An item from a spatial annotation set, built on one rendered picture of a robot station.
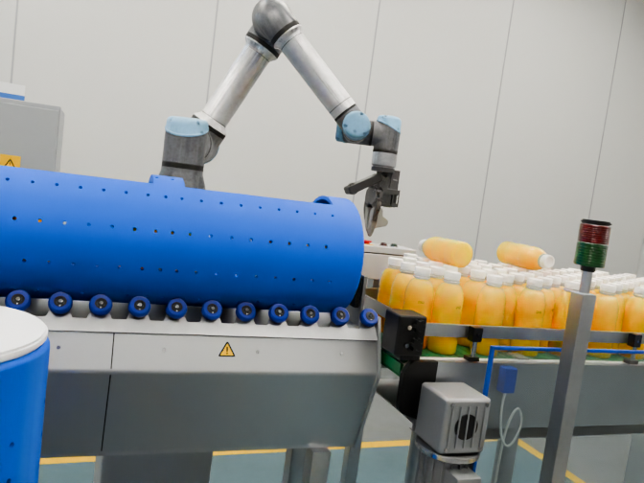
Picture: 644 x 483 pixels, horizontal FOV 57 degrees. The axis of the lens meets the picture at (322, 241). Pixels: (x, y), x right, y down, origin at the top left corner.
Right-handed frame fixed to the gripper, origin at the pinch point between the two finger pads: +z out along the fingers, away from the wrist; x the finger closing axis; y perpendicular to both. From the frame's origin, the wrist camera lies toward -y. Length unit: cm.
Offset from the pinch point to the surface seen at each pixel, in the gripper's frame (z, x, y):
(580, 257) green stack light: -4, -66, 20
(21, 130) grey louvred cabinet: -19, 111, -109
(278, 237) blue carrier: 0, -43, -41
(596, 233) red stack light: -10, -68, 21
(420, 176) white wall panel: -29, 243, 153
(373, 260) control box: 7.9, -5.0, 0.6
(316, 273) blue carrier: 7, -43, -31
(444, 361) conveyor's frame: 24, -52, -1
